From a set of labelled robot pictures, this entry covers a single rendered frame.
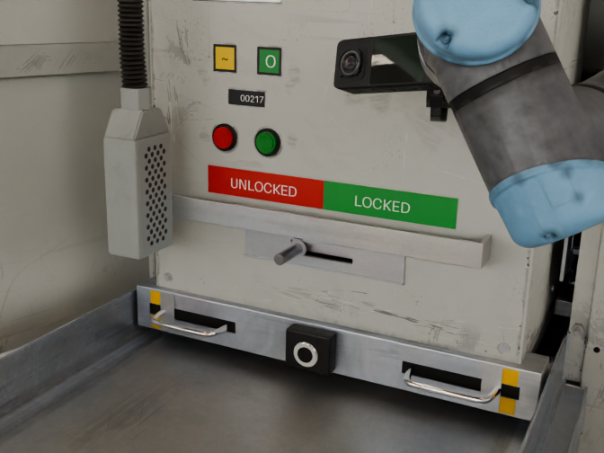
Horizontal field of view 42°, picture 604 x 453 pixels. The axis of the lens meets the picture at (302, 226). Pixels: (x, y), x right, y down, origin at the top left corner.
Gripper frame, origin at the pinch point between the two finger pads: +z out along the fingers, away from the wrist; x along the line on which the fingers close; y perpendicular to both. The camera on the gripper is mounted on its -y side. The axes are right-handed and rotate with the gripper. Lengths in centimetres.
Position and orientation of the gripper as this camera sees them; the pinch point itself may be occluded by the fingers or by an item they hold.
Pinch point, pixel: (439, 86)
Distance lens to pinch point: 83.8
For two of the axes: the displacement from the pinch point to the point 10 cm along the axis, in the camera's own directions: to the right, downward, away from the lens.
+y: 9.8, 0.7, -1.7
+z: 1.7, -0.2, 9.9
